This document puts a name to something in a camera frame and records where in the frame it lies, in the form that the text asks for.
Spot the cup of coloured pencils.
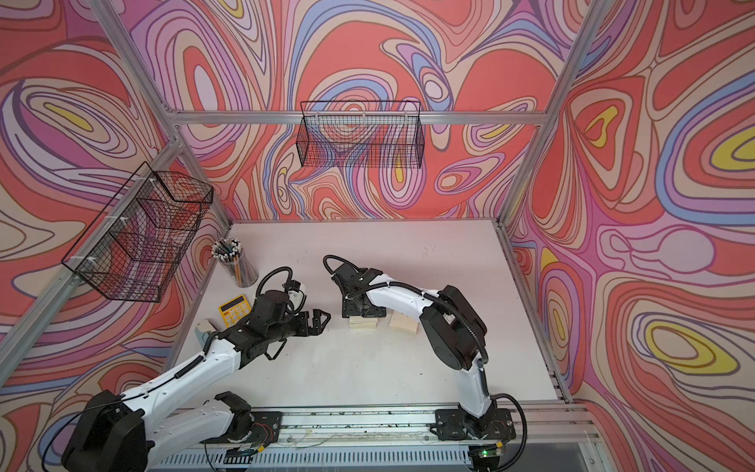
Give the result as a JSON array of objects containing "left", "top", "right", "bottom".
[{"left": 212, "top": 238, "right": 259, "bottom": 288}]

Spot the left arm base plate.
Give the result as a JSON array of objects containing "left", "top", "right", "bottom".
[{"left": 203, "top": 410, "right": 283, "bottom": 446}]

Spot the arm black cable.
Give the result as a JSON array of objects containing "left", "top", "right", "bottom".
[
  {"left": 39, "top": 265, "right": 308, "bottom": 472},
  {"left": 322, "top": 254, "right": 528, "bottom": 472}
]

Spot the wire basket black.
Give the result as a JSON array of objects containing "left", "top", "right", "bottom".
[
  {"left": 61, "top": 162, "right": 214, "bottom": 303},
  {"left": 296, "top": 100, "right": 425, "bottom": 169}
]

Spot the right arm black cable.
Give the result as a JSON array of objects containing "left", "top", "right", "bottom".
[{"left": 322, "top": 254, "right": 528, "bottom": 472}]

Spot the yellow calculator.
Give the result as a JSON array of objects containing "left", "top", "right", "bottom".
[{"left": 218, "top": 294, "right": 252, "bottom": 328}]

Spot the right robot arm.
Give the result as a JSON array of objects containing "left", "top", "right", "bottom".
[{"left": 324, "top": 255, "right": 497, "bottom": 439}]

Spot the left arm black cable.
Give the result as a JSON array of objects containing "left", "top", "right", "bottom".
[{"left": 39, "top": 265, "right": 308, "bottom": 472}]

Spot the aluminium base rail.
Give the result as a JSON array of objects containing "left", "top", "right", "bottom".
[{"left": 147, "top": 404, "right": 615, "bottom": 471}]

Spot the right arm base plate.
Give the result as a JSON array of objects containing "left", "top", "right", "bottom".
[{"left": 430, "top": 406, "right": 517, "bottom": 444}]

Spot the back wire basket black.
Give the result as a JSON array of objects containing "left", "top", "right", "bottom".
[{"left": 296, "top": 100, "right": 425, "bottom": 169}]

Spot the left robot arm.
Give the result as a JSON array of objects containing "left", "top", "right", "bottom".
[{"left": 61, "top": 290, "right": 331, "bottom": 471}]

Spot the left wire basket black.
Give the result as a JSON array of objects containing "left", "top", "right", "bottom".
[{"left": 61, "top": 162, "right": 214, "bottom": 303}]

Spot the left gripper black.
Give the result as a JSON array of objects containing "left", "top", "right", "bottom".
[{"left": 266, "top": 309, "right": 333, "bottom": 346}]

